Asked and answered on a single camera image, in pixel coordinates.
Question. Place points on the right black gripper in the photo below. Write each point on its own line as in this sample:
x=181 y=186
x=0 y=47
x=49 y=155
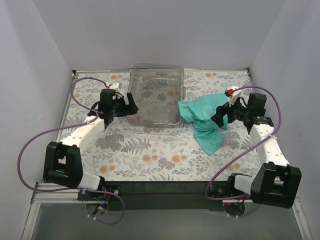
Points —
x=227 y=114

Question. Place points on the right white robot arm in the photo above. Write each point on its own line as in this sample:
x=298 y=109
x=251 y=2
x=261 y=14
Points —
x=276 y=183

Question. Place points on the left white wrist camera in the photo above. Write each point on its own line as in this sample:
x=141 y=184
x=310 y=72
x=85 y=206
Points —
x=115 y=86

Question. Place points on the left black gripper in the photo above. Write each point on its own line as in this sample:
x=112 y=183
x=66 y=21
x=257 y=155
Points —
x=126 y=106

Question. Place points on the aluminium frame rail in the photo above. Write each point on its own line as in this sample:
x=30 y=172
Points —
x=38 y=198

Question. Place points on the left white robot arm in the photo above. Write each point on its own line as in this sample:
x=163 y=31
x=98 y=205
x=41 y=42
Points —
x=63 y=160

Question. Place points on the teal t shirt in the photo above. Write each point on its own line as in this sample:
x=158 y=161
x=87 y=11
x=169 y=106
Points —
x=199 y=112

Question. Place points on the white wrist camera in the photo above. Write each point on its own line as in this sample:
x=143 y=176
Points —
x=233 y=92
x=115 y=86

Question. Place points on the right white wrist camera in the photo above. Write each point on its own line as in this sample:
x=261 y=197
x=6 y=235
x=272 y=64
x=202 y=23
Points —
x=233 y=92

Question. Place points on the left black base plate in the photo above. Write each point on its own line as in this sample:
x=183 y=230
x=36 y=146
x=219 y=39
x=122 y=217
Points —
x=85 y=195

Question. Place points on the clear plastic bin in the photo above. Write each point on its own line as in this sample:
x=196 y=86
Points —
x=156 y=90

